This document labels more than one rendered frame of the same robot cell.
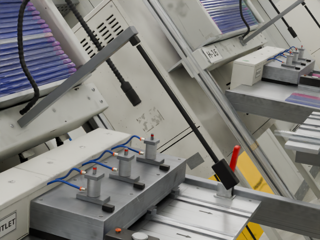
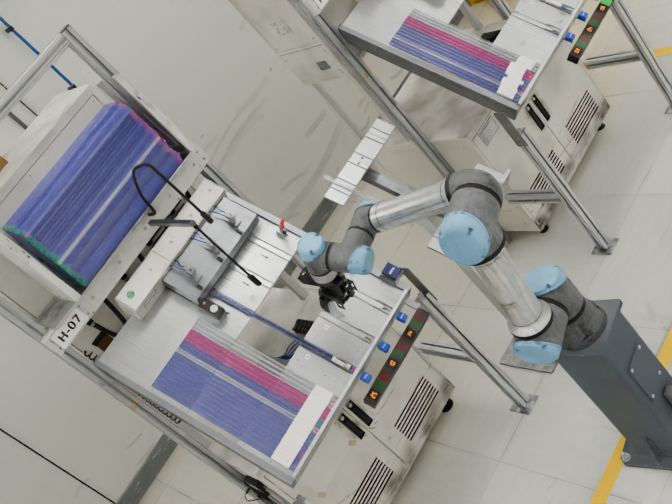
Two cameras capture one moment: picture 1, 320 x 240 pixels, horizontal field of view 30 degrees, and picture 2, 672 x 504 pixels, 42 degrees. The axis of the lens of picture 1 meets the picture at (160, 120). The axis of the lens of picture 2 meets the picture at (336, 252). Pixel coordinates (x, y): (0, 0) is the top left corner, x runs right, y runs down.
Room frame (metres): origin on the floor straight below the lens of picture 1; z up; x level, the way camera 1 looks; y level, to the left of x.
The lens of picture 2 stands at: (-0.72, -1.69, 2.23)
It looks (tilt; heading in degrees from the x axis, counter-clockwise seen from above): 29 degrees down; 39
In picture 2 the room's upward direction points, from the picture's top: 45 degrees counter-clockwise
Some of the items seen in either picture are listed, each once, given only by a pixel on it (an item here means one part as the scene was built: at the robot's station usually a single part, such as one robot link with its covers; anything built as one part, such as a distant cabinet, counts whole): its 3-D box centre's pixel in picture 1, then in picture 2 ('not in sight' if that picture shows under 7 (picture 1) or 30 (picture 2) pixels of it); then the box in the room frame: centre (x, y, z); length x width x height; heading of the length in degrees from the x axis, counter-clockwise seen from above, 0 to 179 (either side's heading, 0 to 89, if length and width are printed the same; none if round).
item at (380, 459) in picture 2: not in sight; (316, 414); (1.05, 0.39, 0.31); 0.70 x 0.65 x 0.62; 153
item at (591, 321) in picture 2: not in sight; (572, 317); (0.86, -0.82, 0.60); 0.15 x 0.15 x 0.10
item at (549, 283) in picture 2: not in sight; (549, 293); (0.85, -0.82, 0.72); 0.13 x 0.12 x 0.14; 168
